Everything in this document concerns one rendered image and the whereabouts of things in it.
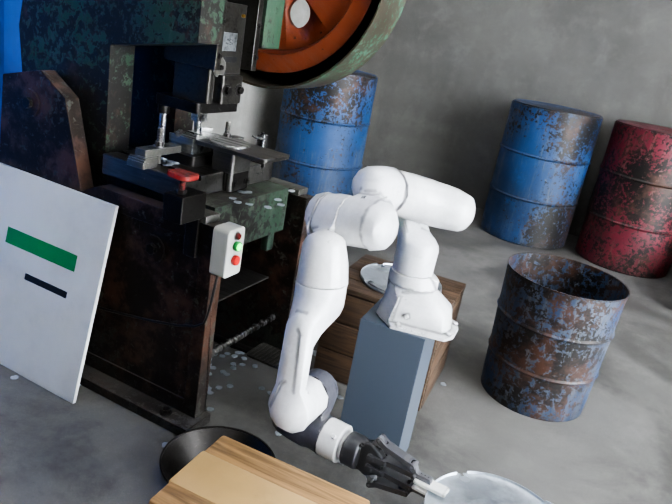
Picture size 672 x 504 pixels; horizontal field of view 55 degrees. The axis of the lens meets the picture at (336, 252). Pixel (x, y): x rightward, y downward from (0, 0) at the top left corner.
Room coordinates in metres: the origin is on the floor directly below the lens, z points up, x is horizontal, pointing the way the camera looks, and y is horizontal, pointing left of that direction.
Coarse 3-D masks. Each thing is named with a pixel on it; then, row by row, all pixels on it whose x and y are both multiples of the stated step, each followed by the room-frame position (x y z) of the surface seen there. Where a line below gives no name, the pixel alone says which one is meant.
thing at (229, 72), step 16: (240, 16) 1.96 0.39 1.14; (224, 32) 1.90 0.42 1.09; (240, 32) 1.97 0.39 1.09; (224, 48) 1.90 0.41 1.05; (240, 48) 1.98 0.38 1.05; (176, 64) 1.90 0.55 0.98; (224, 64) 1.89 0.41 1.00; (240, 64) 1.99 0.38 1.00; (176, 80) 1.90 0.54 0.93; (192, 80) 1.88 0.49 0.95; (208, 80) 1.86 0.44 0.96; (224, 80) 1.87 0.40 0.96; (240, 80) 1.94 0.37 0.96; (192, 96) 1.88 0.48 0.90; (208, 96) 1.86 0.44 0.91; (224, 96) 1.88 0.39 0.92; (240, 96) 1.95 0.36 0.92
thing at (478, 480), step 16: (448, 480) 1.16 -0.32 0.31; (480, 480) 1.18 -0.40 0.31; (496, 480) 1.19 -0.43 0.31; (432, 496) 1.10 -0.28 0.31; (448, 496) 1.11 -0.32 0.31; (464, 496) 1.12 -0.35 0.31; (480, 496) 1.12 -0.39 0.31; (496, 496) 1.13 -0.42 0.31; (512, 496) 1.14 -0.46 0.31; (528, 496) 1.15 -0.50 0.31
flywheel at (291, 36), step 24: (288, 0) 2.28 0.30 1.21; (312, 0) 2.24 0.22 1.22; (336, 0) 2.21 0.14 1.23; (360, 0) 2.13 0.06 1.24; (288, 24) 2.27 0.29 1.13; (312, 24) 2.23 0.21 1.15; (336, 24) 2.20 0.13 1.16; (360, 24) 2.13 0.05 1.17; (288, 48) 2.27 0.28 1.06; (312, 48) 2.19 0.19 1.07; (336, 48) 2.15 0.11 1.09; (288, 72) 2.22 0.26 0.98
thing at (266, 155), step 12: (204, 144) 1.86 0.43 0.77; (216, 144) 1.85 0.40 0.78; (228, 144) 1.87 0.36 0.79; (240, 144) 1.90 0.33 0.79; (252, 144) 1.95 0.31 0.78; (216, 156) 1.86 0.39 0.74; (228, 156) 1.85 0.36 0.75; (240, 156) 1.81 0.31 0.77; (252, 156) 1.79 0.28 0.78; (264, 156) 1.82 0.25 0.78; (276, 156) 1.84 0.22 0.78; (288, 156) 1.89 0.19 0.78; (216, 168) 1.86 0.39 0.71; (228, 168) 1.84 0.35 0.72; (240, 168) 1.88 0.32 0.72; (228, 180) 1.84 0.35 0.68; (240, 180) 1.89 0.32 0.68
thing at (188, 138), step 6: (174, 132) 1.92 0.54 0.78; (186, 132) 1.95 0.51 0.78; (192, 132) 1.97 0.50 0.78; (198, 132) 1.98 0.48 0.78; (204, 132) 2.00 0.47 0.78; (210, 132) 2.02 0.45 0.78; (174, 138) 1.90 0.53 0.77; (180, 138) 1.89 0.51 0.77; (186, 138) 1.88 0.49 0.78; (192, 138) 1.88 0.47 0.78; (198, 138) 1.90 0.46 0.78; (180, 144) 1.89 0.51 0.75; (186, 144) 1.88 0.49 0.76; (192, 144) 1.87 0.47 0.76; (186, 150) 1.88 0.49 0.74; (192, 150) 1.87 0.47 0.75; (198, 150) 1.90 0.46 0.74; (204, 150) 1.92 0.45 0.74; (210, 150) 1.95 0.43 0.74
